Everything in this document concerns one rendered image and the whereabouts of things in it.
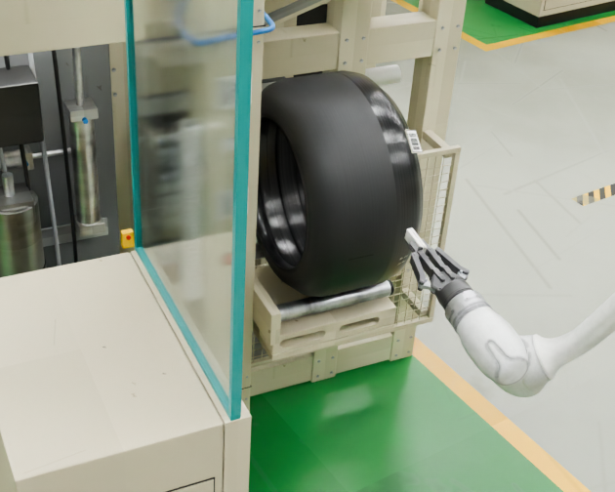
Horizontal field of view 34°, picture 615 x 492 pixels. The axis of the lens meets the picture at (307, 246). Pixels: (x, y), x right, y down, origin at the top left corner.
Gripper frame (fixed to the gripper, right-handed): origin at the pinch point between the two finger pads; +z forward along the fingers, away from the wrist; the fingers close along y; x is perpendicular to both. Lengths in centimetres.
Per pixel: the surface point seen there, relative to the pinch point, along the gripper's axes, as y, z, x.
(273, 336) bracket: 25.1, 13.6, 36.8
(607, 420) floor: -116, 12, 124
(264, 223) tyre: 15, 46, 28
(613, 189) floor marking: -227, 143, 142
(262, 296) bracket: 25.2, 22.6, 31.2
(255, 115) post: 27.8, 32.9, -17.1
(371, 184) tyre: 4.8, 15.2, -6.0
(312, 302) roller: 12.3, 18.9, 33.6
